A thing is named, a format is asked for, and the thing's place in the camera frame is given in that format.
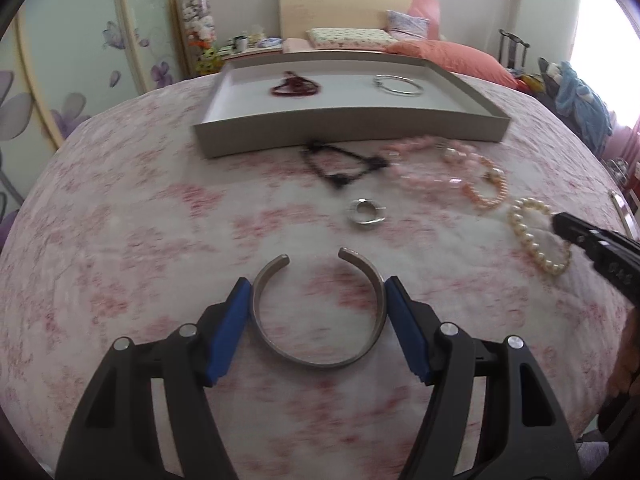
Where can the silver rimmed flat object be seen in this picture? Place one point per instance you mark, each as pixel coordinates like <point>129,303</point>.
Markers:
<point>622,207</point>

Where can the small patterned cushion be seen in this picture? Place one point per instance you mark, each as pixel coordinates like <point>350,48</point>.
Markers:
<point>407,22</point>

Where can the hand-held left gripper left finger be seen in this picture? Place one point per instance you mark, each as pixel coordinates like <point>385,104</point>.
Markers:
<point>232,330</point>

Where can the white cup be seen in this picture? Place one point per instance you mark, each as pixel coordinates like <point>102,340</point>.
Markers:
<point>241,42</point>

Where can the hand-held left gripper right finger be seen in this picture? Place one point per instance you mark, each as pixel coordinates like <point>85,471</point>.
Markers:
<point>407,330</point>

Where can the blue clothing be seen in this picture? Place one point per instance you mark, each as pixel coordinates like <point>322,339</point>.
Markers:
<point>580,100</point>

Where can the thin silver bangle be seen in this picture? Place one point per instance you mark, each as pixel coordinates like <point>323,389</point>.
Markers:
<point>385,80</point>

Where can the wardrobe with purple flower doors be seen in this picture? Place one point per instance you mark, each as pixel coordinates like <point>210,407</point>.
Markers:
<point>75,85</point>

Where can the beige and pink headboard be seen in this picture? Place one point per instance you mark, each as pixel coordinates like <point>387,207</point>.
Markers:
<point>340,5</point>

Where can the pink floral bedsheet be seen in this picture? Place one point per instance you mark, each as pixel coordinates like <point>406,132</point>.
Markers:
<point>125,260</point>

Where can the salmon pink quilt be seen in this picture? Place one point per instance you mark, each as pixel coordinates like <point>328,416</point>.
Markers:
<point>450,55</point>

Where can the pink mattress sheet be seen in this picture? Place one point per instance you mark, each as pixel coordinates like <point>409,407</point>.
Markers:
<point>297,46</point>

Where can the person's right hand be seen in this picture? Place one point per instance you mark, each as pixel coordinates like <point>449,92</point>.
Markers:
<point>627,360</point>

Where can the grey cardboard tray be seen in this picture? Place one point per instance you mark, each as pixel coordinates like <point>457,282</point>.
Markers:
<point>325,130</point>

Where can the dark wooden chair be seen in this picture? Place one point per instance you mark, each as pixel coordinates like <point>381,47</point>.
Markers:
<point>512,47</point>

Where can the colourful clothes pile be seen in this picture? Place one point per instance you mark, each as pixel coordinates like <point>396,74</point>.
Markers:
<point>530,82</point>

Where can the clear tube of plush toys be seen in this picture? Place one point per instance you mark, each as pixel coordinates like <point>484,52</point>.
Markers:
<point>197,10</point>

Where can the yellow green plush toy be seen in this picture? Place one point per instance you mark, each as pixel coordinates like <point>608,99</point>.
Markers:
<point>209,60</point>

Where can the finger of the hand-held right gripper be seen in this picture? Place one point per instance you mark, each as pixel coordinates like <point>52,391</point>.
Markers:
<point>590,240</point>

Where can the floral cream pillow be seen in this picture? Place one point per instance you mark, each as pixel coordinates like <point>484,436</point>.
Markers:
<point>350,37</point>

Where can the blue tissue packet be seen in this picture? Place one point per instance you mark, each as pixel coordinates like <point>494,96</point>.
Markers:
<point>270,43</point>

